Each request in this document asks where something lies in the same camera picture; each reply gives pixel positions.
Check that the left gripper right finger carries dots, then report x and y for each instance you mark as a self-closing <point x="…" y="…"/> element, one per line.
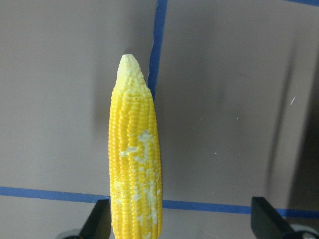
<point x="266" y="223"/>

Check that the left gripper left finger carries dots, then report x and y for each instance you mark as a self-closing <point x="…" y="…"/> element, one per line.
<point x="97" y="225"/>

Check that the yellow corn cob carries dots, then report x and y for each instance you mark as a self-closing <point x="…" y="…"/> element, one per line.
<point x="134" y="156"/>

